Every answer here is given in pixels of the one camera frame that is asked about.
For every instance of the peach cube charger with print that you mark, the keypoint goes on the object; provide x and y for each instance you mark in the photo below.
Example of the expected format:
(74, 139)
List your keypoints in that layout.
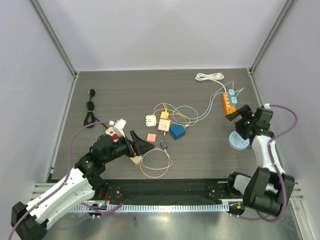
(164, 126)

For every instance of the orange power strip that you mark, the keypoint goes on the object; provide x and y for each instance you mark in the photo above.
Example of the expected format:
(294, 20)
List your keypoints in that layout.
(229, 108)

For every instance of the slotted cable duct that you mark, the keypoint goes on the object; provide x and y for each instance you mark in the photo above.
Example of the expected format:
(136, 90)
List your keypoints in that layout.
(223, 207)

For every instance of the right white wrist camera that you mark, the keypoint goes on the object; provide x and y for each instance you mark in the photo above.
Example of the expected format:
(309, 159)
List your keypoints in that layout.
(266, 106)

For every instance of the round light blue socket base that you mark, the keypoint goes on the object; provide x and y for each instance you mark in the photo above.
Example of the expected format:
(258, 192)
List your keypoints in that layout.
(236, 142)

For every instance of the teal charger plug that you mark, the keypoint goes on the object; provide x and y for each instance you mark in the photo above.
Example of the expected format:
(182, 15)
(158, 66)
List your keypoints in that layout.
(233, 100)

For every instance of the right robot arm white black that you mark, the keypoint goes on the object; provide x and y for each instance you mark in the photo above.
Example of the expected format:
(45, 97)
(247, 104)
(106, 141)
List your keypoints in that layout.
(269, 189)

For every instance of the white adapter plug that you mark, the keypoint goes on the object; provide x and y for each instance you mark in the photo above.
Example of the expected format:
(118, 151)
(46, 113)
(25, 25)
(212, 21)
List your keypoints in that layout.
(150, 120)

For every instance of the pink charger plug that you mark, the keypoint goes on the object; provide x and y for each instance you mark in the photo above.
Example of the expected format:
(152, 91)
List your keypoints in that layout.
(151, 138)

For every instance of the light blue charger plug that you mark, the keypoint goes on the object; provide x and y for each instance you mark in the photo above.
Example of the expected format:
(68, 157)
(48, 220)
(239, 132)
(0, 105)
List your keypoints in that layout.
(231, 92)

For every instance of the yellow charger plug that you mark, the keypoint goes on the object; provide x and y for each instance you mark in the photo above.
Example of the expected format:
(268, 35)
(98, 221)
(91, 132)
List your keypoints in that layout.
(164, 115)

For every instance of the beige power strip red sockets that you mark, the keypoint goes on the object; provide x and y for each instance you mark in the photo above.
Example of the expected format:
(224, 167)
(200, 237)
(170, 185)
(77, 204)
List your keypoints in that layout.
(136, 158)

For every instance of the grey small adapter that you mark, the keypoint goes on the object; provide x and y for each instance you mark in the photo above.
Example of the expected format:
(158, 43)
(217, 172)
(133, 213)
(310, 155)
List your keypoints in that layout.
(163, 145)

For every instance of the blue cube adapter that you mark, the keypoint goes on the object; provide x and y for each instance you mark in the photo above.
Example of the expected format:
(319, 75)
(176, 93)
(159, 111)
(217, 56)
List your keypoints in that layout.
(177, 131)

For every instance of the black mounting base plate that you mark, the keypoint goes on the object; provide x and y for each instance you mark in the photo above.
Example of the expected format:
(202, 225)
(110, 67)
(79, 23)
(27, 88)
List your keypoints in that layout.
(167, 192)

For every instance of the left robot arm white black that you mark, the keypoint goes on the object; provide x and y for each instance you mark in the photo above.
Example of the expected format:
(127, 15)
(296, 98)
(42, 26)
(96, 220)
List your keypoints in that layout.
(82, 182)

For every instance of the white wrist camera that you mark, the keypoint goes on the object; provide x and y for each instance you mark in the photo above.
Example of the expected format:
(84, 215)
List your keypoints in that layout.
(266, 106)
(117, 127)

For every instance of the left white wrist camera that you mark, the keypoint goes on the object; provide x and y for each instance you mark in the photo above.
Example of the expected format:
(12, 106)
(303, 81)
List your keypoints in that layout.
(117, 127)

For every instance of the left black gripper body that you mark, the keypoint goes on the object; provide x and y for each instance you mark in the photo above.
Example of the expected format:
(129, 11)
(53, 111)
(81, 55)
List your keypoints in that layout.
(125, 147)

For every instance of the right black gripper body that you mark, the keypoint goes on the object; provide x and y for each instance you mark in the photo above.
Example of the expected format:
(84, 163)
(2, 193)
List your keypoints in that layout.
(241, 118)

